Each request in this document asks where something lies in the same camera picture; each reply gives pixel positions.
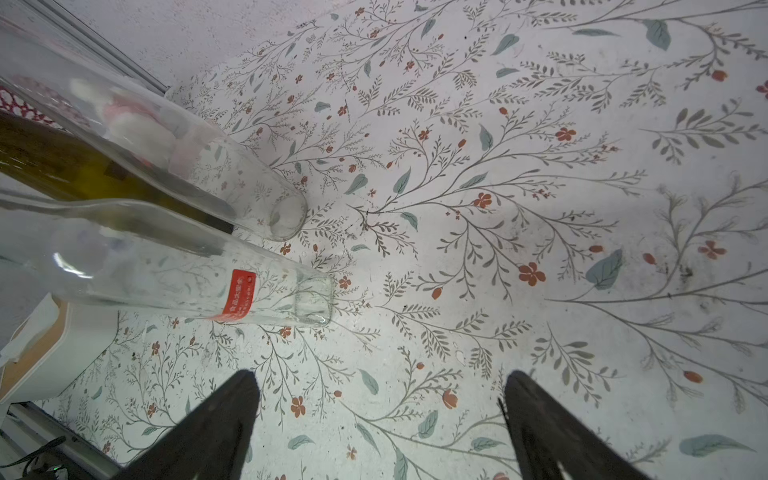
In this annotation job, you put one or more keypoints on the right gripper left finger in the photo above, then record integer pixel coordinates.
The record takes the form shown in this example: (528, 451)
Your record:
(211, 442)

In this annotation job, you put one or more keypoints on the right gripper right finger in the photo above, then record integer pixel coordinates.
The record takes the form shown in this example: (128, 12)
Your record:
(549, 442)

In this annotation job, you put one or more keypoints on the clear bottle with red label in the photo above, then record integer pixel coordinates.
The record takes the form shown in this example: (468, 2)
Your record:
(134, 254)

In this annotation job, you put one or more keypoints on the dark green wine bottle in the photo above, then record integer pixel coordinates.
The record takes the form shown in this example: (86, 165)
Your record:
(63, 167)

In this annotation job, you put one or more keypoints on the tall clear corked bottle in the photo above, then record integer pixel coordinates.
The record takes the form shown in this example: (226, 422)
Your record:
(208, 169)

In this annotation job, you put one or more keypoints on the white plush toy pink shirt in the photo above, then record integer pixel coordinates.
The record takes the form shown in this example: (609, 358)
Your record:
(128, 123)

